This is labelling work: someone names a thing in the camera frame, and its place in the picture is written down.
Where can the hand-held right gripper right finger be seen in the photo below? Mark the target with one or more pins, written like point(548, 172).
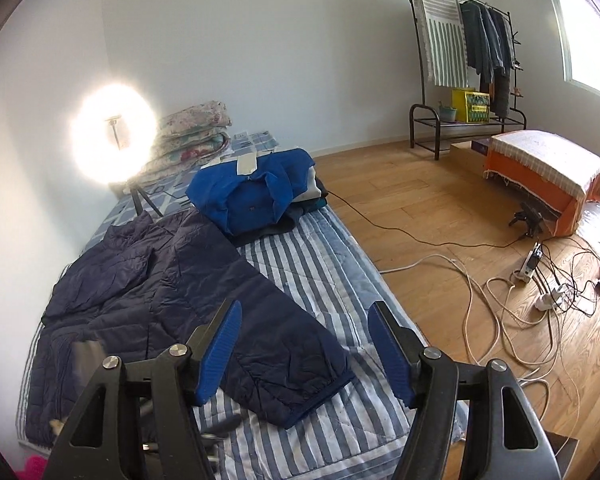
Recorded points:
point(387, 350)

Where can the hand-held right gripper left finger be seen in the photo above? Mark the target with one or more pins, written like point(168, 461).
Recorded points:
point(220, 355)

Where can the navy puffer jacket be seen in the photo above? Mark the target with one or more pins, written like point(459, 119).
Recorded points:
point(180, 285)

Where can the black metal clothes rack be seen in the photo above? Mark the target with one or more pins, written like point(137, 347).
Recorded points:
point(437, 140)

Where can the hanging dark clothes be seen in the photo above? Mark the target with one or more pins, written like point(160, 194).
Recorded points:
point(485, 40)

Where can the grey striped blanket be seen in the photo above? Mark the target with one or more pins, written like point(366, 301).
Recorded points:
point(305, 270)

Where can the blue patterned bed sheet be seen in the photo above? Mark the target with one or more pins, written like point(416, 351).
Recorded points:
point(175, 195)

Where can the power strip with plugs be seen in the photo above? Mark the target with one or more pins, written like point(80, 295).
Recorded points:
point(529, 262)

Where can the white power strip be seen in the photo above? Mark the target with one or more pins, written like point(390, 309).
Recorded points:
point(552, 299)

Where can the blue jacket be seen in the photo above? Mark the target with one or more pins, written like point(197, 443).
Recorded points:
point(260, 185)

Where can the white paper tag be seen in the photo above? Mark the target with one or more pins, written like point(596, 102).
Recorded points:
point(246, 164)

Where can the black device on floor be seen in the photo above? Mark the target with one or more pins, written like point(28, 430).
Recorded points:
point(530, 217)

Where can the flat cardboard box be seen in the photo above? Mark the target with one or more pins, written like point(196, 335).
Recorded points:
point(467, 160)

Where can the orange cloth covered box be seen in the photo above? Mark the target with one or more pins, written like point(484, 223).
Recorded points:
point(535, 185)

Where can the pink fluffy thing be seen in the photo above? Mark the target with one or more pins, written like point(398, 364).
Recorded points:
point(30, 469)

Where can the purple book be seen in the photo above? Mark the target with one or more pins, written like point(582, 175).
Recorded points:
point(481, 147)

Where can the small green pot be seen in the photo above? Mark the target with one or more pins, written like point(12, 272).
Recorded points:
point(446, 114)

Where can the white knitted cloth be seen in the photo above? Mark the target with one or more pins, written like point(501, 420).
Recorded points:
point(545, 152)

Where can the yellow box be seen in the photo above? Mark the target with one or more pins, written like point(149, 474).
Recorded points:
point(467, 107)

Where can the green striped towel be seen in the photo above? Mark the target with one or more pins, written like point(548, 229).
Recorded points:
point(442, 35)

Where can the window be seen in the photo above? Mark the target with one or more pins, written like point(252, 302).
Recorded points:
point(585, 40)

